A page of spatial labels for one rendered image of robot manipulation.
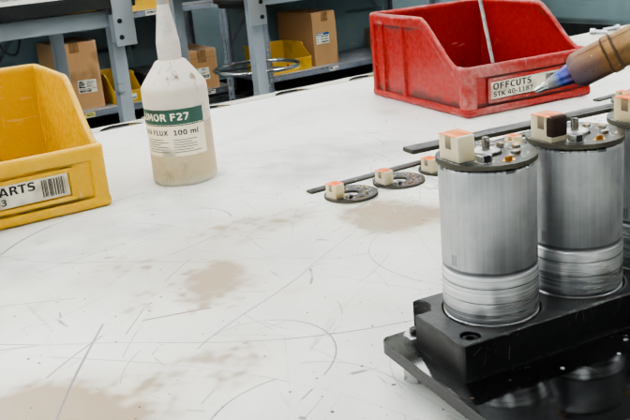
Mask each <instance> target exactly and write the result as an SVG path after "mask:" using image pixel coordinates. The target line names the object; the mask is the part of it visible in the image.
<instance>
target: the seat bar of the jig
mask: <svg viewBox="0 0 630 420"><path fill-rule="evenodd" d="M412 305H413V321H414V326H416V341H417V350H418V351H420V352H421V353H423V354H424V355H426V356H427V357H428V358H430V359H431V360H432V361H434V362H435V363H436V364H438V365H439V366H441V367H442V368H444V369H445V370H446V371H448V372H449V373H450V374H452V375H453V376H455V377H456V378H457V379H459V380H460V381H461V382H463V383H472V382H475V381H478V380H481V379H484V378H486V377H489V376H491V375H494V374H497V373H500V372H503V371H506V370H508V369H511V368H515V367H518V366H521V365H524V364H527V363H530V362H532V361H535V360H537V359H540V358H543V357H546V356H549V355H552V354H554V353H559V352H561V351H564V350H567V349H570V348H573V347H576V346H578V345H581V344H584V343H586V342H589V341H592V340H595V339H598V338H602V337H605V336H608V335H610V334H613V333H616V332H619V331H622V330H624V329H627V328H630V271H629V270H625V269H623V270H622V288H621V289H620V290H619V291H618V292H615V293H614V294H611V295H608V296H605V297H600V298H594V299H565V298H559V297H554V296H550V295H546V294H543V293H539V307H540V312H539V314H538V315H537V316H536V317H535V318H533V319H531V320H530V321H527V322H524V323H521V324H517V325H512V326H506V327H478V326H471V325H467V324H463V323H460V322H456V321H454V320H452V319H450V318H449V317H447V316H446V315H445V314H444V311H443V292H441V293H437V294H434V295H431V296H428V297H425V298H421V299H417V300H415V301H413V302H412Z"/></svg>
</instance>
